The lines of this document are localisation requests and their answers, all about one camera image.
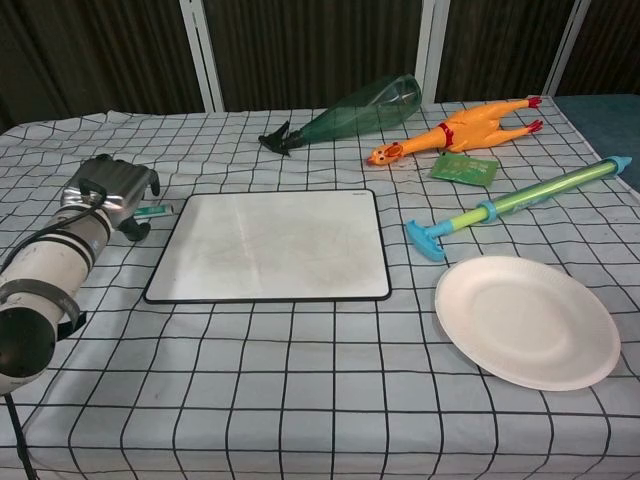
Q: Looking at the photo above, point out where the green plastic spray bottle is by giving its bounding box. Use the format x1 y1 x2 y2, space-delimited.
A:
257 73 424 159

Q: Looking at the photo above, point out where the orange rubber chicken toy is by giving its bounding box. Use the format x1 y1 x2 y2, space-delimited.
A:
367 96 545 170

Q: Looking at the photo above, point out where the white board with black rim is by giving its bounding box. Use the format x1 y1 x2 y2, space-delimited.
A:
143 188 393 305

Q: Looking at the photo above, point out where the white paper plate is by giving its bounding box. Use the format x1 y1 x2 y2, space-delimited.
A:
433 255 622 392

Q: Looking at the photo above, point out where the green blue water pump toy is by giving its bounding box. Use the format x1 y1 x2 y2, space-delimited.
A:
403 155 634 263

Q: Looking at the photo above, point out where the white black checked tablecloth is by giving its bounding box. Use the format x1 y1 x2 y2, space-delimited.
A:
0 94 640 480

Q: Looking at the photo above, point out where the white frame post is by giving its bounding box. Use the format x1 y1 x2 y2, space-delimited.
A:
421 0 453 105
543 0 593 97
180 0 227 113

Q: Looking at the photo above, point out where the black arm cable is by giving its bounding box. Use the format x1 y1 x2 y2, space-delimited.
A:
3 391 40 480

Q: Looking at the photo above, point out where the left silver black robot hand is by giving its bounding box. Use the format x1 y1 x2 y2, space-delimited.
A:
60 153 162 243

